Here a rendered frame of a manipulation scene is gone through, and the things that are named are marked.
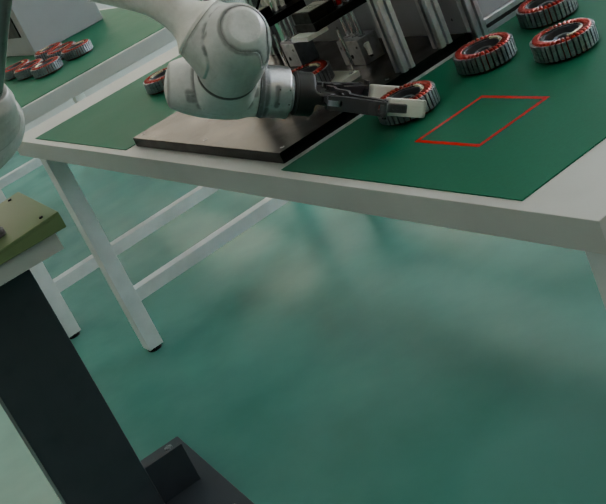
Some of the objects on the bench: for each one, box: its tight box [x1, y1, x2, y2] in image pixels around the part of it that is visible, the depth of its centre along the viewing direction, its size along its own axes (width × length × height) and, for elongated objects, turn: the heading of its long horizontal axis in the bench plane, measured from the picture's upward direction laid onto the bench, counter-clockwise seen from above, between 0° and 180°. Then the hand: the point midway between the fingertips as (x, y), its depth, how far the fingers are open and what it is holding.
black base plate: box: [133, 34, 467, 164], centre depth 238 cm, size 47×64×2 cm
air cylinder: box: [336, 30, 384, 65], centre depth 232 cm, size 5×8×6 cm
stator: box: [377, 80, 440, 126], centre depth 198 cm, size 11×11×4 cm
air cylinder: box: [276, 35, 319, 67], centre depth 252 cm, size 5×8×6 cm
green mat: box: [281, 0, 606, 201], centre depth 193 cm, size 94×61×1 cm, turn 167°
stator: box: [529, 18, 599, 64], centre depth 193 cm, size 11×11×4 cm
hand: (405, 101), depth 198 cm, fingers closed on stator, 11 cm apart
